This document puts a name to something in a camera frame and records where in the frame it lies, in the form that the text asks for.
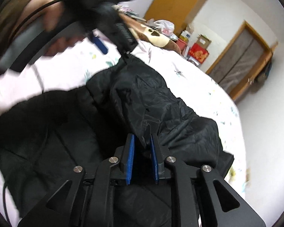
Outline hanging bags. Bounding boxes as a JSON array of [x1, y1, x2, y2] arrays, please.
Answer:
[[257, 61, 272, 83]]

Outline pink floral quilt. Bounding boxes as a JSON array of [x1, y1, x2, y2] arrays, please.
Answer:
[[0, 38, 249, 227]]

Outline person's left hand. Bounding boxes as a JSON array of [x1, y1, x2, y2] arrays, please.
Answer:
[[22, 0, 85, 57]]

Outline brown dog print blanket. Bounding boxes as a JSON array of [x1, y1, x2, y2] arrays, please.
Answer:
[[116, 12, 183, 55]]

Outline open cardboard box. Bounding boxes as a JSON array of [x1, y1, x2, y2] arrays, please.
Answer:
[[195, 33, 212, 49]]

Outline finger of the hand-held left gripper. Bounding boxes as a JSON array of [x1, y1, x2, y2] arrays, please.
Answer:
[[113, 21, 139, 60], [89, 32, 108, 54]]

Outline wooden wardrobe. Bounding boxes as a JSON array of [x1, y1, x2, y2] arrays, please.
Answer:
[[144, 0, 210, 37]]

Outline pink bin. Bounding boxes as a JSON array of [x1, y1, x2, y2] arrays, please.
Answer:
[[176, 39, 188, 52]]

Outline black puffer jacket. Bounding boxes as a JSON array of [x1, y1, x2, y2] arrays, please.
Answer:
[[0, 52, 235, 227]]

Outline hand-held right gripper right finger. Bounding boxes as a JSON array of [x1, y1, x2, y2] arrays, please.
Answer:
[[150, 134, 267, 227]]

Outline red gift box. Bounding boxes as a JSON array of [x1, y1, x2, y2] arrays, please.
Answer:
[[188, 43, 209, 64]]

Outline black cable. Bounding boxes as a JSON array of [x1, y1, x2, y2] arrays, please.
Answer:
[[0, 0, 69, 59]]

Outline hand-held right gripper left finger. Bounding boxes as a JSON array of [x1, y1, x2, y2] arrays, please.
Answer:
[[18, 134, 135, 227]]

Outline white plastic bag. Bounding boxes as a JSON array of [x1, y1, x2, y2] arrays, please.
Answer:
[[154, 20, 175, 36]]

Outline wooden doorway with screen curtain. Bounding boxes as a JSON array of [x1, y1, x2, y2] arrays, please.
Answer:
[[205, 21, 279, 103]]

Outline yellow and blue box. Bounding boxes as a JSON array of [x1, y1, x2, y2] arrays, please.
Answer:
[[180, 30, 192, 42]]

